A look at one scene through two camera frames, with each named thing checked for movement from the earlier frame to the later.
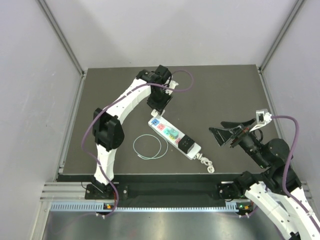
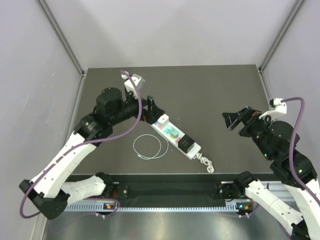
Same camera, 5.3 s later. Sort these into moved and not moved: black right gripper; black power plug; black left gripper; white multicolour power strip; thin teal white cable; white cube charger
Moved: white cube charger; black left gripper; black right gripper
Not moved: white multicolour power strip; thin teal white cable; black power plug
